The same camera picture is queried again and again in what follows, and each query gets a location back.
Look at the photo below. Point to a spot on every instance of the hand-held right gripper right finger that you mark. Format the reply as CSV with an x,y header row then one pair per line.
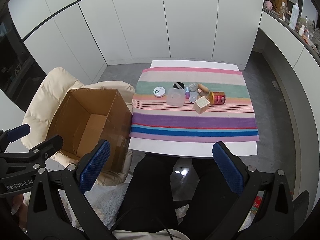
x,y
228,170

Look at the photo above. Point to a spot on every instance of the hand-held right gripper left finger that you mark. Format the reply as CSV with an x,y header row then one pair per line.
x,y
96,166

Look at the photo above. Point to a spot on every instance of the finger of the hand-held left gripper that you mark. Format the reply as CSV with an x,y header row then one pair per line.
x,y
47,145
18,130

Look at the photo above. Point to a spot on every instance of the brown cardboard box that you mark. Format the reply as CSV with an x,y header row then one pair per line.
x,y
82,115

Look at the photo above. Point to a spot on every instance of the wooden cube box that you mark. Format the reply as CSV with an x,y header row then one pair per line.
x,y
201,105

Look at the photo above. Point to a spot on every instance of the red and gold tin can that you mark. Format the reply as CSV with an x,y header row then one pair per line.
x,y
218,97

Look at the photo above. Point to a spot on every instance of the grey-blue oval case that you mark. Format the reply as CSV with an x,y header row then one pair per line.
x,y
193,97

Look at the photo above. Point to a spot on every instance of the beige bottle wooden cap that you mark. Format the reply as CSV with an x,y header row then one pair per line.
x,y
203,88

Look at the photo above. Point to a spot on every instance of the small purple bottle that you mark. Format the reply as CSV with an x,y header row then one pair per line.
x,y
187,93

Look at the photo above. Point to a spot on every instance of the small grey case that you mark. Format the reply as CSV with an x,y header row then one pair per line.
x,y
193,87

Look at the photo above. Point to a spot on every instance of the clear plastic container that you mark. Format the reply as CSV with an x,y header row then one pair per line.
x,y
176,97

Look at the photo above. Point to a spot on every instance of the white round jar green leaf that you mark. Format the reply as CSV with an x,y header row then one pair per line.
x,y
159,91

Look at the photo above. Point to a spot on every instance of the black round compact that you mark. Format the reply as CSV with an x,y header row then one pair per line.
x,y
178,85

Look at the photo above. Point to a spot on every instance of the person's left hand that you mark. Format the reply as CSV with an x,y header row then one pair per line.
x,y
20,205

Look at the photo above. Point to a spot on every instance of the grey fluffy blanket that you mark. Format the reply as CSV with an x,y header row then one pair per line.
x,y
107,200

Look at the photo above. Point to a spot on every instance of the red packet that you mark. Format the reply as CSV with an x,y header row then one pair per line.
x,y
258,203

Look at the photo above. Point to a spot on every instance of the cream padded chair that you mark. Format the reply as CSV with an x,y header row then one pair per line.
x,y
50,90

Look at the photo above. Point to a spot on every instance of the striped colourful towel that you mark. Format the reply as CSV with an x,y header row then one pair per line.
x,y
190,125

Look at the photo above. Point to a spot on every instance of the person's legs black trousers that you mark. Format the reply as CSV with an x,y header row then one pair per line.
x,y
150,192

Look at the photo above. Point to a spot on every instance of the person's beige top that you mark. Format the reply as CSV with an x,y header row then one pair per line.
x,y
140,235

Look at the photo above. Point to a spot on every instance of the small white bottle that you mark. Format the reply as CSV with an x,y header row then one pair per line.
x,y
301,30

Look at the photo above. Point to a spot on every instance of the dark counter shelf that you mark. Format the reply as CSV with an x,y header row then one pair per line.
x,y
280,20

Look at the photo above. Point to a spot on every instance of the tall white bottle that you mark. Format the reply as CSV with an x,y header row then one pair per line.
x,y
294,16

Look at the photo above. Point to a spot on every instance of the wooden paw ornament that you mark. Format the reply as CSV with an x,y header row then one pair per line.
x,y
283,11

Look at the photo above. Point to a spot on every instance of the small brown carton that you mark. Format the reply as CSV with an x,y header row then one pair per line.
x,y
278,1

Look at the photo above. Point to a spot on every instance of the black glass wall panel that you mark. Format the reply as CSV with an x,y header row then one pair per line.
x,y
15,67

